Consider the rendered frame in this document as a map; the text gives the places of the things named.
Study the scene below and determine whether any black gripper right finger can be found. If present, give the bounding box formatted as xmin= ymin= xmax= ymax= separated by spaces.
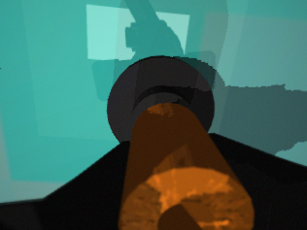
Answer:
xmin=208 ymin=133 xmax=307 ymax=230

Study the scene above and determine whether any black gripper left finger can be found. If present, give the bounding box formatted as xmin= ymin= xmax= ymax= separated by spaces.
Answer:
xmin=0 ymin=141 xmax=130 ymax=230

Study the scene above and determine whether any orange knob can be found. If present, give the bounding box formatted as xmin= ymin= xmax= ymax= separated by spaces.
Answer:
xmin=119 ymin=103 xmax=255 ymax=230

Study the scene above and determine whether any dark grey round pedestal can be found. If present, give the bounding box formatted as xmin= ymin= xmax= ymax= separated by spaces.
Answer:
xmin=107 ymin=55 xmax=215 ymax=143

